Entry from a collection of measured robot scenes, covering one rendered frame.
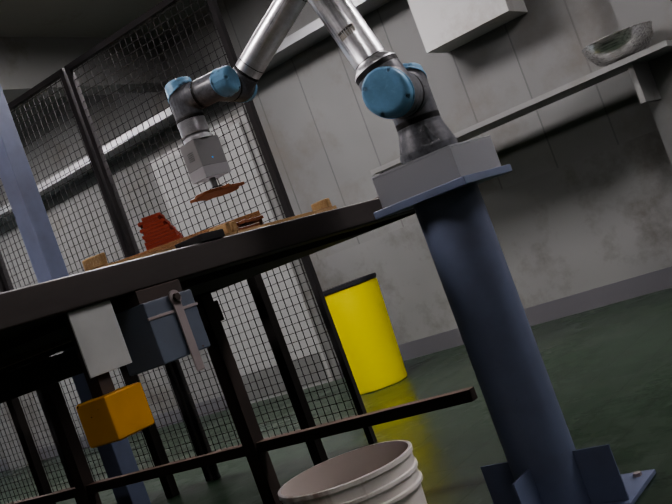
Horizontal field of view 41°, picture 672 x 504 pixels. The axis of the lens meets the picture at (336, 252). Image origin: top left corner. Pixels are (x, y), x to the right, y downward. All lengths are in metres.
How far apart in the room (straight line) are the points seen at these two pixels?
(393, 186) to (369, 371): 3.38
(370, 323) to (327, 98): 1.82
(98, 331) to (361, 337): 3.98
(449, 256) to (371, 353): 3.36
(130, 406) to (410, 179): 0.97
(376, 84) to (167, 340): 0.80
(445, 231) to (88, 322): 0.96
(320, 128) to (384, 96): 4.49
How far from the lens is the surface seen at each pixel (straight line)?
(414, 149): 2.24
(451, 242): 2.22
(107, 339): 1.65
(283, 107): 6.79
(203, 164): 2.34
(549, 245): 5.87
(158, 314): 1.71
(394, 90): 2.12
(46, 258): 4.19
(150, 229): 3.21
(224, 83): 2.33
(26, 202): 4.23
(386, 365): 5.58
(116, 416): 1.60
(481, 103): 5.96
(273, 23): 2.41
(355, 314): 5.52
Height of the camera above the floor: 0.76
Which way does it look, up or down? 1 degrees up
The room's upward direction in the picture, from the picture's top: 20 degrees counter-clockwise
